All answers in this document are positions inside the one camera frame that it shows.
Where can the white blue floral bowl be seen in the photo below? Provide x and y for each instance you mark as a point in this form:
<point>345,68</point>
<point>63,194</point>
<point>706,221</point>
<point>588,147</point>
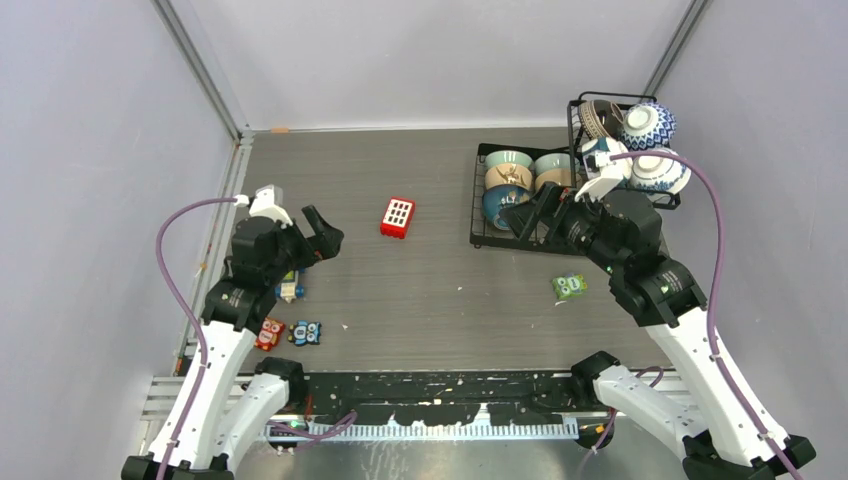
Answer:
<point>658,173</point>

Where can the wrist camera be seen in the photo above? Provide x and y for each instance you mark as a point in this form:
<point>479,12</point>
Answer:
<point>268,203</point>
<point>604,176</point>

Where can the teal white dotted bowl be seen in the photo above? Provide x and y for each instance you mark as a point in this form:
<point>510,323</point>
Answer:
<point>602,144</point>

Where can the blue owl toy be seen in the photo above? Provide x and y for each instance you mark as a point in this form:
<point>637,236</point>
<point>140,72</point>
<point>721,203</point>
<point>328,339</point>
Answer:
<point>304,333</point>

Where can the red owl toy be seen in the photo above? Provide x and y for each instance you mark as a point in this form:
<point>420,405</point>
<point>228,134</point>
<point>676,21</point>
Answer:
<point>270,334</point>

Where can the beige bowl with bird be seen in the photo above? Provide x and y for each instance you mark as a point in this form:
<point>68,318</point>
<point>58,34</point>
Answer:
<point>509,174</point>

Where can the light teal ribbed bowl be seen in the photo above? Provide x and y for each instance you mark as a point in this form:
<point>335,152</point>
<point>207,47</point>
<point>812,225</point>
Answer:
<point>552,161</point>

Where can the green owl toy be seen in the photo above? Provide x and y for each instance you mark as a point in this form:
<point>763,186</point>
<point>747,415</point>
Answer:
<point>567,286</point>

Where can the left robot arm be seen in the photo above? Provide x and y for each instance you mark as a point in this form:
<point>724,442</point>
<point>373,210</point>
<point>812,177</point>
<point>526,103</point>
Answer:
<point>202,438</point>

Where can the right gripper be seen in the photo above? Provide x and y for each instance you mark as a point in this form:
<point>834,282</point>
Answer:
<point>524,217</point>

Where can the brown striped bowl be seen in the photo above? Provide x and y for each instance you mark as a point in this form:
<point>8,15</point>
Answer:
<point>600,118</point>

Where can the beige plain bowl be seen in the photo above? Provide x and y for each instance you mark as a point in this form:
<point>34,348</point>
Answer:
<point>560,176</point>

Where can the dark blue glazed bowl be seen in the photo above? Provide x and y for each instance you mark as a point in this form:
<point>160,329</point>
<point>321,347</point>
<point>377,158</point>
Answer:
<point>499,197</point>

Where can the black wire dish rack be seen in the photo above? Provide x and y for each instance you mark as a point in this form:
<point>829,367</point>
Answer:
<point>482,233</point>

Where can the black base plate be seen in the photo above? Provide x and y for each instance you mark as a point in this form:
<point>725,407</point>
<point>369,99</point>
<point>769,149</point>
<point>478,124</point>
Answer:
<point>443,398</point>

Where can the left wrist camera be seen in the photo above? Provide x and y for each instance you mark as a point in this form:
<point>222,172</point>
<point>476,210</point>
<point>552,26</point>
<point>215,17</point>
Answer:
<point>268,203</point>

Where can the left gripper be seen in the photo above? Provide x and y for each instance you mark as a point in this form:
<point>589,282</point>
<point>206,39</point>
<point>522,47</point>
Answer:
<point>327,246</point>

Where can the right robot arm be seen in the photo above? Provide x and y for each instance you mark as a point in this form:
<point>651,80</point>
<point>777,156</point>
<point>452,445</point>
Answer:
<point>726,433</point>

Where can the green white toy car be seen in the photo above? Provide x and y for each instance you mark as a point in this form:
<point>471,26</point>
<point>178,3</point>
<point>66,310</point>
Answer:
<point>290,287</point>

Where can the red white toy block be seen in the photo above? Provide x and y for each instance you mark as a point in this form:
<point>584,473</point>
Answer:
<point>397,218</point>

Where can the blue zigzag pattern bowl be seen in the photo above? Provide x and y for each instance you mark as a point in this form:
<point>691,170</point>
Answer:
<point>647,126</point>

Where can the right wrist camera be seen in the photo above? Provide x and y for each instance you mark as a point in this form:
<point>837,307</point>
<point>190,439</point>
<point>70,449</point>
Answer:
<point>604,176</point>

